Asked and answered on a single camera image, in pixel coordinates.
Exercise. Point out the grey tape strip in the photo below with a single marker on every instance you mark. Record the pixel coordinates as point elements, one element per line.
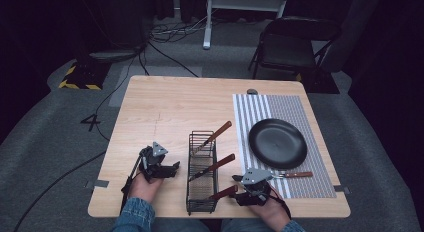
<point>342,189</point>
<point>99,183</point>

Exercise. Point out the black round plate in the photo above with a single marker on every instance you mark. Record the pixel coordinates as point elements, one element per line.
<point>277,143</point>

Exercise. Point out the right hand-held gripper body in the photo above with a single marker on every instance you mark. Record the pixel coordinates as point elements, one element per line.
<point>256,188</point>

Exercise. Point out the yellow and black striped base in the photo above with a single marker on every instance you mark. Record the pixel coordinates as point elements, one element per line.
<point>81,77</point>

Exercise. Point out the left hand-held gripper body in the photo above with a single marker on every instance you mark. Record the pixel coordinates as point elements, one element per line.
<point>150,160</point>

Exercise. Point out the person's right hand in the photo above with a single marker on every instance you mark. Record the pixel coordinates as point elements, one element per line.
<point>270,213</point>

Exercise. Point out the small dark round knob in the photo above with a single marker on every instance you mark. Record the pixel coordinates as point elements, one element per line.
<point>252,91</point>

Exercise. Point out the white metal stand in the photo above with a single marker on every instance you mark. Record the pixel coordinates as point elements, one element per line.
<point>233,2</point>

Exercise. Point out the dark equipment stand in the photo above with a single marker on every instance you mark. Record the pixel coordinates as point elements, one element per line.
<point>113,32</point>

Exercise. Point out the grey curtain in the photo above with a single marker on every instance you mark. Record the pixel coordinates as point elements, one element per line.
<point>350,28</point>

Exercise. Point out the black folding chair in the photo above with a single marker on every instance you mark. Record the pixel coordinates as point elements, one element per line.
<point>286,50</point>

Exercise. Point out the grey striped placemat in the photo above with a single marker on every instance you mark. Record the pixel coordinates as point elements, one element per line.
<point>293,105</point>

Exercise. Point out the person's left hand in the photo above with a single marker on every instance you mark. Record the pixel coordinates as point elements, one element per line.
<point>144,188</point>

